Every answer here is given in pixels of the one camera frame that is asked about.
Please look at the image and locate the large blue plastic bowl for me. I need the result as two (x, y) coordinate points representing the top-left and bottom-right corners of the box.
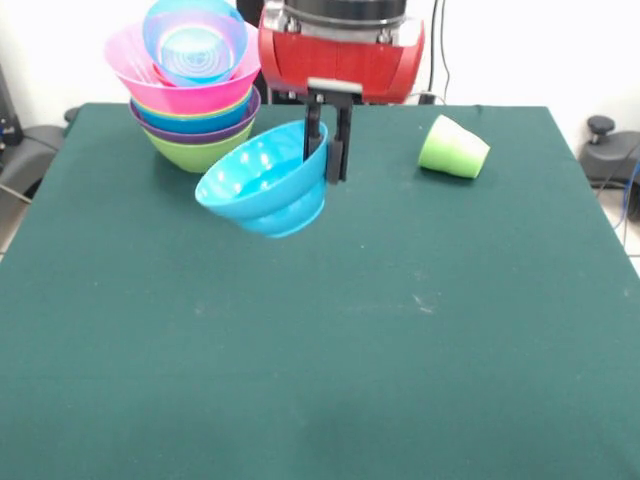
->
(135, 89), (254, 135)

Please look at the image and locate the green plastic cup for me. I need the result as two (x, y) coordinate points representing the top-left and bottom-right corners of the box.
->
(417, 114), (474, 174)
(449, 124), (491, 180)

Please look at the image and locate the purple plastic bowl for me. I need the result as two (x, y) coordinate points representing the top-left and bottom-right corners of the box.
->
(128, 85), (263, 147)

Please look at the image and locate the small light blue bowl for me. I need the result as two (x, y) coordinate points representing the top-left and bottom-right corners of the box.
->
(194, 119), (331, 240)

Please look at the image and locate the large pink plastic bowl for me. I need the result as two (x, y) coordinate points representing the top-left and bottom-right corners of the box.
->
(104, 20), (263, 115)

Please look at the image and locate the red plastic bowl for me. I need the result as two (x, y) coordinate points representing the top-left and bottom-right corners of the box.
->
(151, 62), (177, 88)

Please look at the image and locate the blue cable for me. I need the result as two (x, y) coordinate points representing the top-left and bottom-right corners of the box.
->
(614, 159), (640, 231)

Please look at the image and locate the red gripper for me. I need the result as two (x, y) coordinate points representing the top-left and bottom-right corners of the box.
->
(257, 0), (427, 186)

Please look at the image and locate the black equipment base with knob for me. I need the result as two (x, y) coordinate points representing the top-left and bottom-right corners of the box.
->
(578, 115), (640, 190)

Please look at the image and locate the black wall cable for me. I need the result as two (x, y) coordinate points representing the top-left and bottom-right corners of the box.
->
(427, 0), (454, 104)

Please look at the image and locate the translucent blue plastic bowl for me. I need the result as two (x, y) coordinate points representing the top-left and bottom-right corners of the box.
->
(141, 0), (249, 88)

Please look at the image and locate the dark green tablecloth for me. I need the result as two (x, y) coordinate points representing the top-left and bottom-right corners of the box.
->
(0, 102), (640, 480)

